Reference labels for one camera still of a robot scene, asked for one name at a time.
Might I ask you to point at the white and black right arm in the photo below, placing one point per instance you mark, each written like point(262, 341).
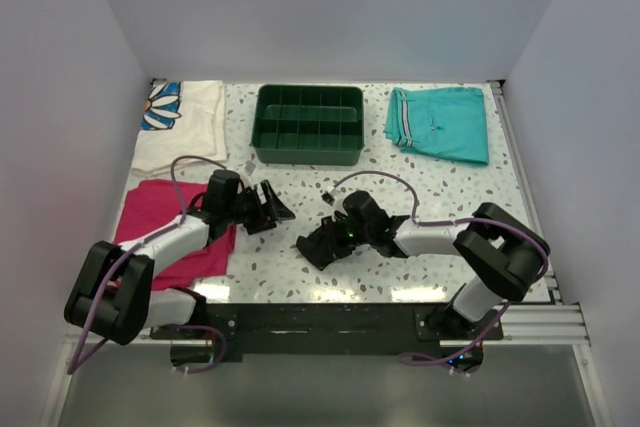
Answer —
point(505, 256)

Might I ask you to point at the cream daisy print shirt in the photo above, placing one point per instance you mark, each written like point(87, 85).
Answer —
point(180, 118)

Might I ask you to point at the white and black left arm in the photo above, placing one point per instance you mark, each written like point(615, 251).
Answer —
point(113, 296)

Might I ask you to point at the green plastic divided tray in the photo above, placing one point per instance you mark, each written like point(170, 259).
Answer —
point(308, 125)

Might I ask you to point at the folded pink cloth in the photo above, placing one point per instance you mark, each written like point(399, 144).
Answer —
point(154, 203)

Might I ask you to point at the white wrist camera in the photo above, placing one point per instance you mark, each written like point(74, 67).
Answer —
point(333, 197)
point(247, 169)

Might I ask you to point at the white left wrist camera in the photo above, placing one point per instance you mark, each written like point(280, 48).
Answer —
point(247, 169)

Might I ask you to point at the black striped underwear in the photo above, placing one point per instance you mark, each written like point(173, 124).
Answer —
point(320, 249)

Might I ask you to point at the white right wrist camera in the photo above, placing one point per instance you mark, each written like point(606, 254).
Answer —
point(333, 197)

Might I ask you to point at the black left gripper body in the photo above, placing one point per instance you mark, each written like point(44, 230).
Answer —
point(248, 211)

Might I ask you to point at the aluminium frame rail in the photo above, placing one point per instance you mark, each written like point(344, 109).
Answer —
point(555, 322)

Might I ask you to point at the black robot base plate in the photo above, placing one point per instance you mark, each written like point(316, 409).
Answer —
point(368, 329)

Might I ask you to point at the folded teal shorts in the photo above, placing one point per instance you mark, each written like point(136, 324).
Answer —
point(444, 123)

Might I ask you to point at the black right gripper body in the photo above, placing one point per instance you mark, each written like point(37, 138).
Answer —
point(348, 234)

